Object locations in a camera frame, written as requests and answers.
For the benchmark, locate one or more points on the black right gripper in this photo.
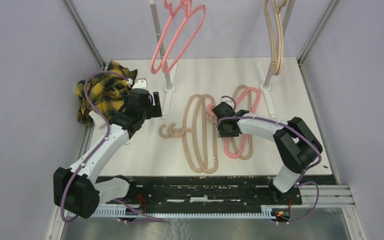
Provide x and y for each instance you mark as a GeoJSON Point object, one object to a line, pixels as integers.
{"type": "Point", "coordinates": [221, 132]}

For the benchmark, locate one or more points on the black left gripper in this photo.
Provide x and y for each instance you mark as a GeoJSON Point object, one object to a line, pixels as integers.
{"type": "Point", "coordinates": [154, 111]}

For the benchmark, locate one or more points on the beige hanger hung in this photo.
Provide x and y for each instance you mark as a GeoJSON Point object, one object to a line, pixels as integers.
{"type": "Point", "coordinates": [278, 6]}
{"type": "Point", "coordinates": [272, 33]}

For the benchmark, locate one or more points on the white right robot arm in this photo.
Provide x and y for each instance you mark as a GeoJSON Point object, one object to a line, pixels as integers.
{"type": "Point", "coordinates": [298, 147]}

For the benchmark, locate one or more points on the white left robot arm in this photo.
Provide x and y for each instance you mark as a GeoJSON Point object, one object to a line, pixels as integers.
{"type": "Point", "coordinates": [76, 189]}

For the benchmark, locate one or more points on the left white rack foot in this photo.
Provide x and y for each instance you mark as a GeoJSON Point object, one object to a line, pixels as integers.
{"type": "Point", "coordinates": [170, 90]}

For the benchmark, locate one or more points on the white rack foot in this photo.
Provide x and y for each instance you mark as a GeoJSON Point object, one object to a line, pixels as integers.
{"type": "Point", "coordinates": [267, 96]}
{"type": "Point", "coordinates": [170, 90]}

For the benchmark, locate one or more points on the beige hanger right on table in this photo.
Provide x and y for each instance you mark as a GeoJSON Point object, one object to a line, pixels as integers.
{"type": "Point", "coordinates": [245, 151]}

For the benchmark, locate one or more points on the beige hanger with left hook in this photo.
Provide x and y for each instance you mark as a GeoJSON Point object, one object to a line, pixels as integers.
{"type": "Point", "coordinates": [188, 159]}

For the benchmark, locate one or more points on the yellow plaid shirt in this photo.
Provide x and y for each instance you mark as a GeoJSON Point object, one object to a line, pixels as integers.
{"type": "Point", "coordinates": [106, 91]}

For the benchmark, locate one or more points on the right white rack foot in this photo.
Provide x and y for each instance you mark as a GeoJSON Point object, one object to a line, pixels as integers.
{"type": "Point", "coordinates": [267, 96]}

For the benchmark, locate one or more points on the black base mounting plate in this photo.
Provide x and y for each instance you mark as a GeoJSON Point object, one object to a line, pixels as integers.
{"type": "Point", "coordinates": [207, 194]}

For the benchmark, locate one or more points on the left grey rack pole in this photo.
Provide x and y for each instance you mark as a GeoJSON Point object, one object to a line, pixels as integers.
{"type": "Point", "coordinates": [160, 34]}

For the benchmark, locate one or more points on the grey rack pole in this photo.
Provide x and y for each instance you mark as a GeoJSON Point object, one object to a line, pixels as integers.
{"type": "Point", "coordinates": [286, 15]}
{"type": "Point", "coordinates": [160, 34]}

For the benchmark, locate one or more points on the right grey rack pole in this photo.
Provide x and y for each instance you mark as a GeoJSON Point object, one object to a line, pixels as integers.
{"type": "Point", "coordinates": [286, 15]}

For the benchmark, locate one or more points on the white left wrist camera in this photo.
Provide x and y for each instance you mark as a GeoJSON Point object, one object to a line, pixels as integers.
{"type": "Point", "coordinates": [139, 83]}

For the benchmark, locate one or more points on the white slotted cable duct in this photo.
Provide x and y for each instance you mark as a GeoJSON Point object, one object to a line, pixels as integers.
{"type": "Point", "coordinates": [115, 211]}

